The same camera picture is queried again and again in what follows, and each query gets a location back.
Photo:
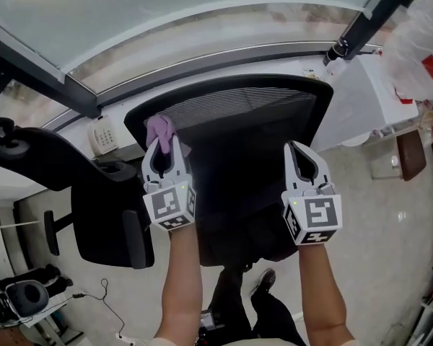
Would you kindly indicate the person's black trouser legs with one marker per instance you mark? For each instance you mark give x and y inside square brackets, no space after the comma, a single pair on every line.
[234,301]

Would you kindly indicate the purple cloth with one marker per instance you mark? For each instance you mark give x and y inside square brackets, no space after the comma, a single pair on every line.
[160,130]

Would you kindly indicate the black cylindrical object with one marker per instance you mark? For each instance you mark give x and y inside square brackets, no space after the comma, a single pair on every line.
[336,50]

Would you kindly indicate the black boots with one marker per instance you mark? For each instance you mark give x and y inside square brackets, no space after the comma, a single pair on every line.
[50,276]

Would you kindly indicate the person's right forearm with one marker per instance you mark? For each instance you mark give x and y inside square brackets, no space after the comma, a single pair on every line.
[321,294]

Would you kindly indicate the white desk telephone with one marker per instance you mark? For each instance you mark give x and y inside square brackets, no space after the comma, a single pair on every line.
[104,137]

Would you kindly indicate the small printed packet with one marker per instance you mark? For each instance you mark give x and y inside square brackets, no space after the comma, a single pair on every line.
[310,74]

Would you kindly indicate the white power strip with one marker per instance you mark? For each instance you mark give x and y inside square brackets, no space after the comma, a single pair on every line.
[126,339]

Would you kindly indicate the person's right black shoe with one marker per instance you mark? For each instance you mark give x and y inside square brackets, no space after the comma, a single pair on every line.
[265,281]

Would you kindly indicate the brown seat folding chair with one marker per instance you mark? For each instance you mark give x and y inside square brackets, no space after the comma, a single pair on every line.
[411,155]

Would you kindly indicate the clear water jug red label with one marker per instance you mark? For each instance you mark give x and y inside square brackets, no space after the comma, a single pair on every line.
[418,42]

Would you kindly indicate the person's beige shirt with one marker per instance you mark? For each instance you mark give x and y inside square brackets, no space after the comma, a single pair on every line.
[162,342]

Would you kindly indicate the person's left forearm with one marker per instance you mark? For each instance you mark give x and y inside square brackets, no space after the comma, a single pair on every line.
[180,283]

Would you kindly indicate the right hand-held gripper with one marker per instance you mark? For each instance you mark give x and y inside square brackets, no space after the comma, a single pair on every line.
[319,213]

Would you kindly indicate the black box device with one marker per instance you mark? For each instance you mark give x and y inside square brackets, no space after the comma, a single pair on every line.
[209,324]

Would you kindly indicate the black high-back office chair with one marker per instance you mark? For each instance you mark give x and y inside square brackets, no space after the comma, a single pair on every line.
[101,207]

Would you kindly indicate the white water dispenser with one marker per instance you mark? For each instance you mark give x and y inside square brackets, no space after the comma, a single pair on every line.
[364,96]

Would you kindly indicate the black mesh office chair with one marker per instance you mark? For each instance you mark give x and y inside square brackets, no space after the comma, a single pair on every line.
[238,110]

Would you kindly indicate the white shelf unit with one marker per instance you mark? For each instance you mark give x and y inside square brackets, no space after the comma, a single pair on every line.
[7,236]

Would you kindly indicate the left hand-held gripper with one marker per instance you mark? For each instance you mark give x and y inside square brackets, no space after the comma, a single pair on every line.
[167,205]

